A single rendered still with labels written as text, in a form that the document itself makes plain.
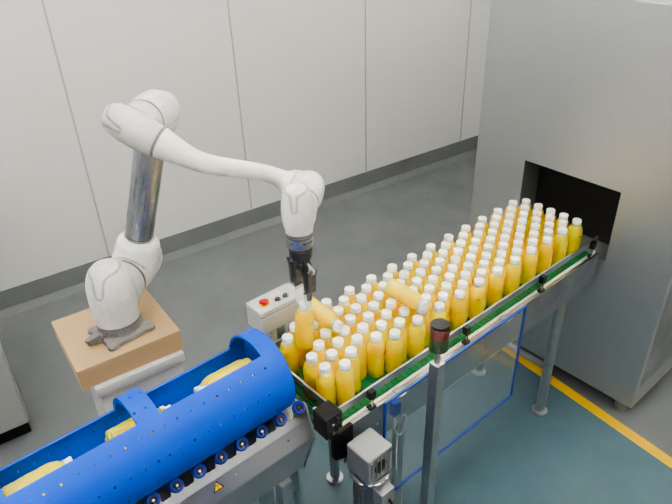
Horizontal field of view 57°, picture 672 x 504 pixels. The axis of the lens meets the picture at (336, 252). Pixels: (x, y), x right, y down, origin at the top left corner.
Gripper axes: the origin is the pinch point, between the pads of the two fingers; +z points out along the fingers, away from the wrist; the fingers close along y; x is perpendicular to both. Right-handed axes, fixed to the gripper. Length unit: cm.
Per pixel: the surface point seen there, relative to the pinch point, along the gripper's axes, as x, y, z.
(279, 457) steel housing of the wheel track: -29, 20, 39
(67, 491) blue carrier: -89, 17, 6
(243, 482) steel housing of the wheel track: -43, 20, 40
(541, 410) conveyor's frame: 128, 29, 122
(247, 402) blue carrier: -37.4, 19.4, 9.2
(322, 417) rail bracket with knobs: -16.6, 28.1, 23.6
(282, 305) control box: 2.8, -17.5, 14.5
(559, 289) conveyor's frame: 119, 30, 39
